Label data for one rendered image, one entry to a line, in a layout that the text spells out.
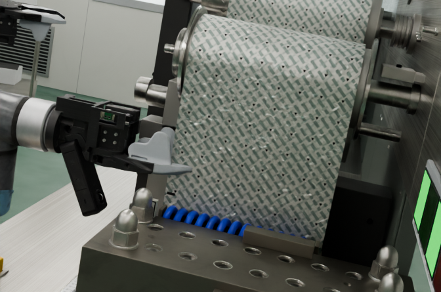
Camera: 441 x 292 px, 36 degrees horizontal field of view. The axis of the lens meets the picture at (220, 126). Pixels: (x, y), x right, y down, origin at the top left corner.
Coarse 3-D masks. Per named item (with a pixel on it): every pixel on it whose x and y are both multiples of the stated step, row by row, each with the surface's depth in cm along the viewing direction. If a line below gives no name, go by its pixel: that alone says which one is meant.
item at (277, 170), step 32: (192, 96) 95; (192, 128) 96; (224, 128) 95; (256, 128) 94; (288, 128) 93; (320, 128) 92; (192, 160) 97; (224, 160) 96; (256, 160) 95; (288, 160) 94; (320, 160) 93; (192, 192) 97; (224, 192) 96; (256, 192) 96; (288, 192) 95; (320, 192) 94; (256, 224) 96; (288, 224) 95; (320, 224) 94
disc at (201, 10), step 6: (198, 12) 97; (204, 12) 100; (192, 18) 95; (198, 18) 97; (192, 24) 95; (186, 30) 94; (192, 30) 95; (186, 36) 93; (186, 42) 93; (186, 48) 94; (180, 54) 93; (180, 60) 93; (180, 66) 94; (180, 72) 94; (180, 78) 94; (180, 84) 95; (180, 90) 96; (180, 96) 97
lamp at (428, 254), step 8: (440, 208) 57; (440, 216) 56; (440, 224) 55; (432, 232) 58; (440, 232) 55; (432, 240) 57; (440, 240) 54; (432, 248) 56; (432, 256) 56; (432, 264) 55; (432, 272) 54
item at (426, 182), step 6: (426, 174) 68; (426, 180) 68; (426, 186) 67; (420, 192) 70; (426, 192) 66; (420, 198) 69; (426, 198) 65; (420, 204) 68; (420, 210) 67; (414, 216) 70; (420, 216) 66; (420, 222) 66
